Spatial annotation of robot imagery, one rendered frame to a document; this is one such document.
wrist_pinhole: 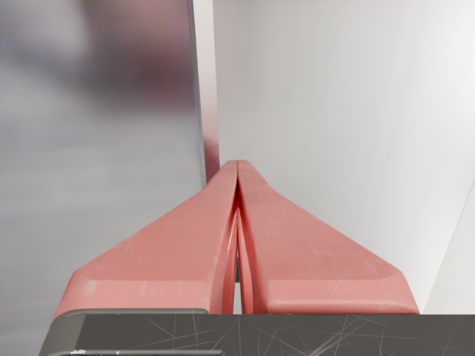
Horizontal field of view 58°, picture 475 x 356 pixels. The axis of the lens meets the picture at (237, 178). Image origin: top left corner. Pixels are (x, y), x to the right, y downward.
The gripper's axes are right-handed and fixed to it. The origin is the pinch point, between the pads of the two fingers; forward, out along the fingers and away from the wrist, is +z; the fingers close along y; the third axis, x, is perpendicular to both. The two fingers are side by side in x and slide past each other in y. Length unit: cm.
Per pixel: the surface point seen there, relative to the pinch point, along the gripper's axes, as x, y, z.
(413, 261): 7.8, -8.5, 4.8
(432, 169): 2.3, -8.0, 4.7
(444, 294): 135, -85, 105
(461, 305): 144, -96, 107
